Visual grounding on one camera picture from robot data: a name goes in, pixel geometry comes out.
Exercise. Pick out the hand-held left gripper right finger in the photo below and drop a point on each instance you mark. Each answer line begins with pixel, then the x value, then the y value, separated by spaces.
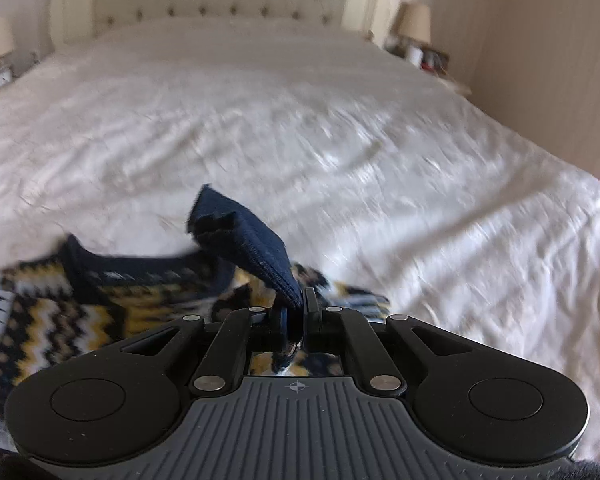
pixel 311 317

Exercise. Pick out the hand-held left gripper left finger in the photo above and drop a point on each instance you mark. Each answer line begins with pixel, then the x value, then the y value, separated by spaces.
pixel 279 321

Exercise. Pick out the navy yellow patterned knit sweater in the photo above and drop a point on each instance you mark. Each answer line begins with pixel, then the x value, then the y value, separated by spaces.
pixel 55 310

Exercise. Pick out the white embroidered bedspread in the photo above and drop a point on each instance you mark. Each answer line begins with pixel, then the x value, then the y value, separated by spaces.
pixel 305 135

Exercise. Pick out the white cup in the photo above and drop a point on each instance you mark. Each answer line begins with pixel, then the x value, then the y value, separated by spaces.
pixel 413 55

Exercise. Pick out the small white alarm clock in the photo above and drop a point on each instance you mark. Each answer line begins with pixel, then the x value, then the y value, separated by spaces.
pixel 2 78

